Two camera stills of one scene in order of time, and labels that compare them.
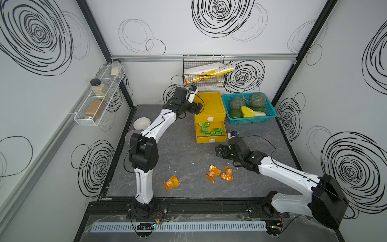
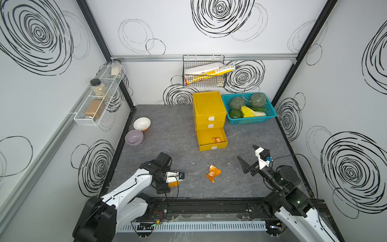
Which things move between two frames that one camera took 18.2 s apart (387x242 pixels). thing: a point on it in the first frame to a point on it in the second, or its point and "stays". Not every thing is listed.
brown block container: [94, 109] stays
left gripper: [193, 105] to [163, 186]
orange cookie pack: [213, 171] stays
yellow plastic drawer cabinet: [209, 123] stays
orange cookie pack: [228, 175] to [217, 139]
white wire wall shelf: [99, 96] stays
